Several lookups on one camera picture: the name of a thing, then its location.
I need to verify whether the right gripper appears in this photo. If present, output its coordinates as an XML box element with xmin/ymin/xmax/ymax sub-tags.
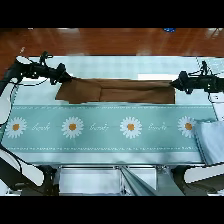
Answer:
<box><xmin>170</xmin><ymin>70</ymin><xmax>195</xmax><ymax>95</ymax></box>

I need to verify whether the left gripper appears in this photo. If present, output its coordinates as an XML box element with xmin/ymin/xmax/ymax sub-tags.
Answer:
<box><xmin>49</xmin><ymin>62</ymin><xmax>73</xmax><ymax>86</ymax></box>

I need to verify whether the brown shirt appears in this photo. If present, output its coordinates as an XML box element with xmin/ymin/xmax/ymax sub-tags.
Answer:
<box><xmin>54</xmin><ymin>76</ymin><xmax>177</xmax><ymax>105</ymax></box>

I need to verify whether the pale blue garment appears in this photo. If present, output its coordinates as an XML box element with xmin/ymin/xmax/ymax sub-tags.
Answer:
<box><xmin>193</xmin><ymin>119</ymin><xmax>224</xmax><ymax>166</ymax></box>

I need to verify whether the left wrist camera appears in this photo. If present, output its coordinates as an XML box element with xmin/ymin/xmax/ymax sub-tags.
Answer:
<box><xmin>38</xmin><ymin>50</ymin><xmax>54</xmax><ymax>67</ymax></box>

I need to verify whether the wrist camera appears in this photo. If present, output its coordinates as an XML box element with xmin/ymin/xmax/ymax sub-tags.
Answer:
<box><xmin>38</xmin><ymin>50</ymin><xmax>54</xmax><ymax>67</ymax></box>
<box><xmin>198</xmin><ymin>60</ymin><xmax>213</xmax><ymax>77</ymax></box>

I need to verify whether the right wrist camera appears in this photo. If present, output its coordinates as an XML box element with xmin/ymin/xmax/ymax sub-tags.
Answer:
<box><xmin>198</xmin><ymin>60</ymin><xmax>213</xmax><ymax>77</ymax></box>

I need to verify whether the silver frame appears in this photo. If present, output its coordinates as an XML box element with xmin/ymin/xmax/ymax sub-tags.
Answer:
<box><xmin>6</xmin><ymin>162</ymin><xmax>224</xmax><ymax>197</ymax></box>

